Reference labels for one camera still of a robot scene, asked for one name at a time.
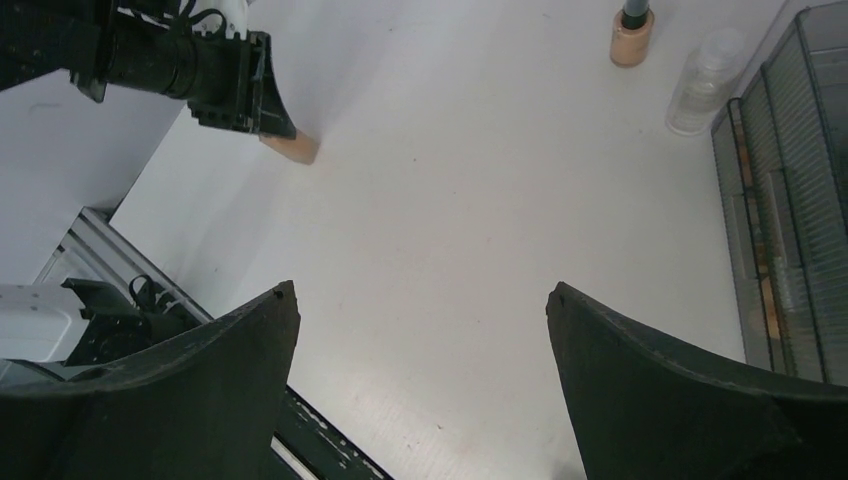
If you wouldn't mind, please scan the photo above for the foundation bottle with pump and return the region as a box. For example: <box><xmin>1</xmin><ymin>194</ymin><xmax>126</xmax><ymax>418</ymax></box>
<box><xmin>609</xmin><ymin>0</ymin><xmax>655</xmax><ymax>68</ymax></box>

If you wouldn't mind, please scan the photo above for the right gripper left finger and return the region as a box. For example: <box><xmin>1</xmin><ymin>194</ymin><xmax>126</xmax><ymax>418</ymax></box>
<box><xmin>1</xmin><ymin>281</ymin><xmax>300</xmax><ymax>479</ymax></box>

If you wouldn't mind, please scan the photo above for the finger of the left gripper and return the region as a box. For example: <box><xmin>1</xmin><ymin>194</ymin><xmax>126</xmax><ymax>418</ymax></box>
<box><xmin>248</xmin><ymin>31</ymin><xmax>296</xmax><ymax>140</ymax></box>

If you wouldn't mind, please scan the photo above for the square foundation bottle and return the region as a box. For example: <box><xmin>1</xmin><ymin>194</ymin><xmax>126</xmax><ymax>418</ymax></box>
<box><xmin>260</xmin><ymin>130</ymin><xmax>320</xmax><ymax>165</ymax></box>

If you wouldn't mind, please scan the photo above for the clear acrylic organizer box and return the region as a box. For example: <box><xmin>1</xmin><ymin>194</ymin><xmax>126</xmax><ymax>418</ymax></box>
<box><xmin>711</xmin><ymin>1</ymin><xmax>847</xmax><ymax>385</ymax></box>

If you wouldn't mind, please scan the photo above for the black mounting rail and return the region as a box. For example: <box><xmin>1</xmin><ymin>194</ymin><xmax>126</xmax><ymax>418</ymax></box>
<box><xmin>271</xmin><ymin>387</ymin><xmax>391</xmax><ymax>479</ymax></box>

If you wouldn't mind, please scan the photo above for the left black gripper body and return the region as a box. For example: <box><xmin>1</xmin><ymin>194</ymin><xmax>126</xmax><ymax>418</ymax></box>
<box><xmin>69</xmin><ymin>1</ymin><xmax>255</xmax><ymax>133</ymax></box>

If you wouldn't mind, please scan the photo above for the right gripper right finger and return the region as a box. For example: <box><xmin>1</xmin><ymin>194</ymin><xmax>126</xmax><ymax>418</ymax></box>
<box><xmin>546</xmin><ymin>283</ymin><xmax>847</xmax><ymax>479</ymax></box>

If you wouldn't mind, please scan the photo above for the clear plastic bottle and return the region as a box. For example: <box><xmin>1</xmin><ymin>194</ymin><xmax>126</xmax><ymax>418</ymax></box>
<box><xmin>665</xmin><ymin>28</ymin><xmax>745</xmax><ymax>136</ymax></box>

